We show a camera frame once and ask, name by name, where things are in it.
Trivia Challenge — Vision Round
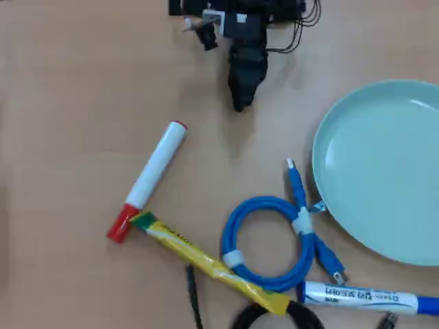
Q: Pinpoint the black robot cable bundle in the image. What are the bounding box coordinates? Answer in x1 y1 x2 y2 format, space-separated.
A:
266 0 322 55

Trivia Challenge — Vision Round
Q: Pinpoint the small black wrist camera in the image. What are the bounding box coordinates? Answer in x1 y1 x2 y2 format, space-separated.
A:
195 23 220 51

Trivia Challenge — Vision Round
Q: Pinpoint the yellow coffee stick packet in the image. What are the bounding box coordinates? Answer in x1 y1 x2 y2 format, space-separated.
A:
131 210 292 317

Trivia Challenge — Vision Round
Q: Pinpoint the white cable tie strap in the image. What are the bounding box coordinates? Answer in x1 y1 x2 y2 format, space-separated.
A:
221 249 246 269
290 208 315 236

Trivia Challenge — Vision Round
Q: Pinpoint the black cable connector plug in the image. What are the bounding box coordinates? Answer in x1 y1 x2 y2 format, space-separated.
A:
376 310 401 329

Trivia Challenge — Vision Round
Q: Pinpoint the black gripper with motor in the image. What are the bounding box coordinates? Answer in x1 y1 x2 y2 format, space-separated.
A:
222 12 270 112

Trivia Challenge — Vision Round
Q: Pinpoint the white marker with blue cap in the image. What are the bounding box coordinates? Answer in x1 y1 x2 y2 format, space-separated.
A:
297 280 439 318

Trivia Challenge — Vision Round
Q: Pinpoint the white camera mounting bracket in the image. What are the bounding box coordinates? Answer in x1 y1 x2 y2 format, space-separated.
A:
202 9 226 36

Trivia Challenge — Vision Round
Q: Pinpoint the white marker with red cap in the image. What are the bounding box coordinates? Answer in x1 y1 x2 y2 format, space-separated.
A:
106 119 189 245

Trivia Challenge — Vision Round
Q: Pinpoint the thin black green cable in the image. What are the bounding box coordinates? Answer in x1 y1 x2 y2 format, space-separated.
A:
185 263 205 329

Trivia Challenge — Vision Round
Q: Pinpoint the coiled black cable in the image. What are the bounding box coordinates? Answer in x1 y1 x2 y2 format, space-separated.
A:
230 300 325 329

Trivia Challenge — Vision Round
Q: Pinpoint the coiled blue USB cable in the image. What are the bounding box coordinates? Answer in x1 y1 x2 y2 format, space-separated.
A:
219 157 349 294

